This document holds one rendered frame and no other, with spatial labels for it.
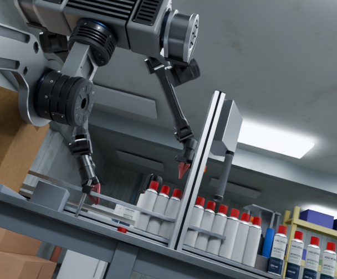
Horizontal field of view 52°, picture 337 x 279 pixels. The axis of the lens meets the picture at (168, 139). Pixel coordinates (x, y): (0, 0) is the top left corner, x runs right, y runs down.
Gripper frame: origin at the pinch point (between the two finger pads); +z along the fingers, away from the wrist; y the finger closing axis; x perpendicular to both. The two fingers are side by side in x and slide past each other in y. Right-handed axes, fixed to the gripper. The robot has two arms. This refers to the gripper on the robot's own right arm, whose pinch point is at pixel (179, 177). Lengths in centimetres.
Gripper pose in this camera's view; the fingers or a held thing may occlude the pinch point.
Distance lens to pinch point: 165.1
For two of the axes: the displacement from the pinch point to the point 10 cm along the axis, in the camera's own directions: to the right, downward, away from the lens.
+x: 1.6, -2.8, -9.5
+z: -3.1, 9.0, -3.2
